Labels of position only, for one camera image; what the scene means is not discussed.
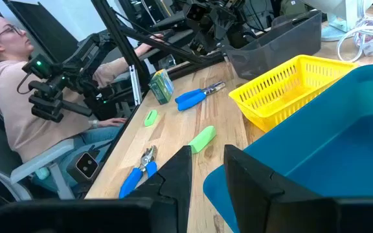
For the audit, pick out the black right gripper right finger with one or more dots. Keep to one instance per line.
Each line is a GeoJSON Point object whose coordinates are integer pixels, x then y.
{"type": "Point", "coordinates": [248, 181]}

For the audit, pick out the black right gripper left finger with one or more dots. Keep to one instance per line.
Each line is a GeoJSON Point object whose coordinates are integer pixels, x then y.
{"type": "Point", "coordinates": [176, 181]}

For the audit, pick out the green eraser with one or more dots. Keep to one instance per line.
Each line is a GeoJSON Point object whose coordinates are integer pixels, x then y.
{"type": "Point", "coordinates": [202, 139]}
{"type": "Point", "coordinates": [151, 118]}

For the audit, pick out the green blue crayon box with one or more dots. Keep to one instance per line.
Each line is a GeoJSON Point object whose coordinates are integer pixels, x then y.
{"type": "Point", "coordinates": [160, 87]}

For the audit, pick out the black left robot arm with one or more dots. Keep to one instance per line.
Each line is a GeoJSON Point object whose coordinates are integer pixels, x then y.
{"type": "Point", "coordinates": [170, 21]}

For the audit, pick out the dark grey translucent bin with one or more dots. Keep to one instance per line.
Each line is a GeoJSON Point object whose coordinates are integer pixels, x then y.
{"type": "Point", "coordinates": [270, 48]}

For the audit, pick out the teal plastic bin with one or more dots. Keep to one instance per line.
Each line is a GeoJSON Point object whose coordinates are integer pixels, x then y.
{"type": "Point", "coordinates": [335, 155]}

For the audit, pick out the yellow slotted plastic basket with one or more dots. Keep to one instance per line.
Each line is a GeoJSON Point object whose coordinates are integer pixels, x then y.
{"type": "Point", "coordinates": [290, 97]}

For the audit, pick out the grey office chair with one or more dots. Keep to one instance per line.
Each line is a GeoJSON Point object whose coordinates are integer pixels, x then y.
{"type": "Point", "coordinates": [44, 158]}

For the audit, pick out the black board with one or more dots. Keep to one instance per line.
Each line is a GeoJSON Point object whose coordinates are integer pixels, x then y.
{"type": "Point", "coordinates": [47, 29]}

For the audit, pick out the person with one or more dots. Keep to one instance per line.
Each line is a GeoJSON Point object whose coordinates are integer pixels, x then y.
{"type": "Point", "coordinates": [28, 106]}

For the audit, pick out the silver frame bracket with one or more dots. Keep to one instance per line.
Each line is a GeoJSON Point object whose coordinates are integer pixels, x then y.
{"type": "Point", "coordinates": [135, 84]}

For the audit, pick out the black table-level camera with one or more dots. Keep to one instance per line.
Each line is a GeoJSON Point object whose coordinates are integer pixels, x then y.
{"type": "Point", "coordinates": [86, 165]}

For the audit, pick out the white security camera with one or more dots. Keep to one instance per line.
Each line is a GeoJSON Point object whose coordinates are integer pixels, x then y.
{"type": "Point", "coordinates": [342, 13]}

